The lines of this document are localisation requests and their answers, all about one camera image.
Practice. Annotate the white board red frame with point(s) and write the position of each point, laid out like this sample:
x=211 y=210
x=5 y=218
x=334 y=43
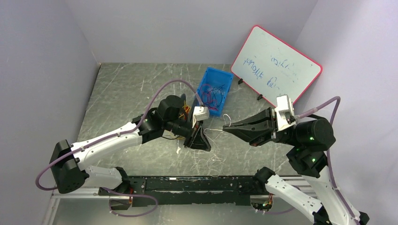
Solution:
x=272 y=67

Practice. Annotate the blue plastic bin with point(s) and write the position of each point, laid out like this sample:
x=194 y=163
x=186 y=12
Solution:
x=213 y=89

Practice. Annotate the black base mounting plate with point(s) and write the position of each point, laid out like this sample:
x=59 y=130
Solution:
x=188 y=199

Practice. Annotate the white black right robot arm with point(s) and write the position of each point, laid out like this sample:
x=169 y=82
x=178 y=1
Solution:
x=309 y=142

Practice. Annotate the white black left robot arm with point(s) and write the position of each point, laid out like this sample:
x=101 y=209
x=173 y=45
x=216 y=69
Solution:
x=72 y=164

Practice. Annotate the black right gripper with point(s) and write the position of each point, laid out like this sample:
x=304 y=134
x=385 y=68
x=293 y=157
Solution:
x=273 y=125

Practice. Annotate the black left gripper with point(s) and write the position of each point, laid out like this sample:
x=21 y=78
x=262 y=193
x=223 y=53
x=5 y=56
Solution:
x=193 y=132

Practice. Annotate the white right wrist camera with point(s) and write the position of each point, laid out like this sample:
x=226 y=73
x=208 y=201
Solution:
x=285 y=117

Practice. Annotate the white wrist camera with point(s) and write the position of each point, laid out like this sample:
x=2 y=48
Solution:
x=285 y=117
x=199 y=113

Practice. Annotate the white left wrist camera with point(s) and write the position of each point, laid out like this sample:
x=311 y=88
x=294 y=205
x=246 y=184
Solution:
x=199 y=113

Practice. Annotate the grey perforated cable spool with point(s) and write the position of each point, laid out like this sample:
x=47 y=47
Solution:
x=186 y=110

